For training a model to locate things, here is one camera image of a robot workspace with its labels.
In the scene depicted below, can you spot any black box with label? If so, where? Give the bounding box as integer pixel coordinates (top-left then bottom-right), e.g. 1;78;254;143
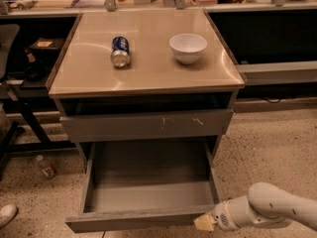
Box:
29;38;64;60

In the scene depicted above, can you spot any grey drawer cabinet beige top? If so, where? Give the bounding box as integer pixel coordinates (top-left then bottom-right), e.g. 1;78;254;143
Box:
49;9;245;159

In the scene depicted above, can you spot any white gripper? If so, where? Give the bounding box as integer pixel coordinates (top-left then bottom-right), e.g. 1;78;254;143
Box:
194;195;249;232

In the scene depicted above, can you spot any blue soda can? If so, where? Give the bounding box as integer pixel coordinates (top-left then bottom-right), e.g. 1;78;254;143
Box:
110;36;131;67

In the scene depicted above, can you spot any white shoe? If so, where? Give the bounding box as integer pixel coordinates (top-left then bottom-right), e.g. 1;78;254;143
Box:
0;204;18;229

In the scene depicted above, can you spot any clear plastic bottle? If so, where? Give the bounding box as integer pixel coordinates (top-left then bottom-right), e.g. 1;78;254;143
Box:
36;155;56;179

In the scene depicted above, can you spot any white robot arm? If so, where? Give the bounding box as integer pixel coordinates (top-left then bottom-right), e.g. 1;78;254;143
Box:
194;182;317;232

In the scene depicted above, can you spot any grey drawer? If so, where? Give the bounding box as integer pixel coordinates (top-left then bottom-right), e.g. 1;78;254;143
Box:
60;109;233;143
65;138;221;233

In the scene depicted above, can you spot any grey top drawer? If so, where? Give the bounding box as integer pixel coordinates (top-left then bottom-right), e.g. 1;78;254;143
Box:
60;109;233;143

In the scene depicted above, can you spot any white bowl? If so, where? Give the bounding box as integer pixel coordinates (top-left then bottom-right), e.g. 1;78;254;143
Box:
169;34;207;64

